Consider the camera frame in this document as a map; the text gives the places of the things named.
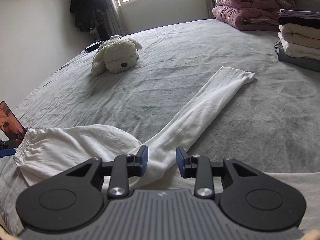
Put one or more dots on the black folded garment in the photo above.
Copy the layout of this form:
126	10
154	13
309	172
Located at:
314	23

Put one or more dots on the grey window curtain left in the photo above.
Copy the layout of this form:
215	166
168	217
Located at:
115	18

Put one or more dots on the pink folded quilt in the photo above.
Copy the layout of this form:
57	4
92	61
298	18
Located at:
251	15

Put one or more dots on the grey bed sheet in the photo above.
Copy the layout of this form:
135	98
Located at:
271	124

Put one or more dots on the white pants garment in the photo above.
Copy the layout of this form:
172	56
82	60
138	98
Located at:
47	151

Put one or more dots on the dark hanging clothes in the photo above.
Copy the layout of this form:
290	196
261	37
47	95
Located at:
89	15

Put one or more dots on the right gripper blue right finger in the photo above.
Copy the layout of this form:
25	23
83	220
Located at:
198	167

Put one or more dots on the white plush dog toy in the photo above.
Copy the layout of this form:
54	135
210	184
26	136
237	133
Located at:
116	55

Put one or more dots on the smartphone on stand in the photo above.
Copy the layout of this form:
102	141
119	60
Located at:
10	125

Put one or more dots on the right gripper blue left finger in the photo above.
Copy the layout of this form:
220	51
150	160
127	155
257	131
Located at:
124	167

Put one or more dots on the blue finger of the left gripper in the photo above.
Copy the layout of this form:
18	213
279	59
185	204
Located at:
7	144
7	152

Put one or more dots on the black tablet on bed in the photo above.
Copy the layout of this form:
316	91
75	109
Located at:
92	47

